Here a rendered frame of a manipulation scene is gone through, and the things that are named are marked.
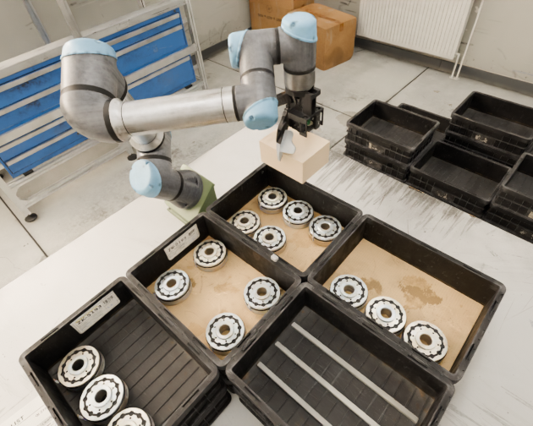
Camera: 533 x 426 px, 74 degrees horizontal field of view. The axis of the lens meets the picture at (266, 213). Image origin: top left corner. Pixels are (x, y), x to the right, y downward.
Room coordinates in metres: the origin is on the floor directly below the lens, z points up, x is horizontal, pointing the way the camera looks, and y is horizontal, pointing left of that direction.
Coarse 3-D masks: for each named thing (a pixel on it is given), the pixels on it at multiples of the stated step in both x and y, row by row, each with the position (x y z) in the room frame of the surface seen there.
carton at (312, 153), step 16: (288, 128) 0.88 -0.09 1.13; (272, 144) 0.81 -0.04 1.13; (304, 144) 0.80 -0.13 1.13; (320, 144) 0.79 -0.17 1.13; (272, 160) 0.80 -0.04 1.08; (288, 160) 0.75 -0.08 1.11; (304, 160) 0.73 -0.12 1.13; (320, 160) 0.77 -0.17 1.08; (288, 176) 0.75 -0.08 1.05; (304, 176) 0.72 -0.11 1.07
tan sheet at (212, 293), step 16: (192, 256) 0.67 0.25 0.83; (192, 272) 0.61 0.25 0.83; (208, 272) 0.61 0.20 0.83; (224, 272) 0.60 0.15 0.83; (240, 272) 0.59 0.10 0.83; (256, 272) 0.59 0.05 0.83; (192, 288) 0.56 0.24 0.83; (208, 288) 0.55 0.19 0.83; (224, 288) 0.54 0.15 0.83; (240, 288) 0.54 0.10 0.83; (192, 304) 0.50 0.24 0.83; (208, 304) 0.50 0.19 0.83; (224, 304) 0.49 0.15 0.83; (240, 304) 0.49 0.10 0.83; (192, 320) 0.45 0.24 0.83; (208, 320) 0.45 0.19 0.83; (256, 320) 0.43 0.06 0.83
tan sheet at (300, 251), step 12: (252, 204) 0.87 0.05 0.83; (264, 216) 0.81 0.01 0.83; (276, 216) 0.80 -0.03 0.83; (288, 228) 0.74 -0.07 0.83; (288, 240) 0.69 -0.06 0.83; (300, 240) 0.69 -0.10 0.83; (288, 252) 0.65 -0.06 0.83; (300, 252) 0.64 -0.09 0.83; (312, 252) 0.64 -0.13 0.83; (300, 264) 0.60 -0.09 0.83
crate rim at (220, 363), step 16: (192, 224) 0.72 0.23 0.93; (240, 240) 0.64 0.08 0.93; (128, 272) 0.57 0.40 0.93; (288, 272) 0.51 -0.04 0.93; (144, 288) 0.51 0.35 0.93; (288, 288) 0.46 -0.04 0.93; (160, 304) 0.46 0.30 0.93; (176, 320) 0.41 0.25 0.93; (192, 336) 0.36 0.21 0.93; (208, 352) 0.32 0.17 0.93; (224, 368) 0.29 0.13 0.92
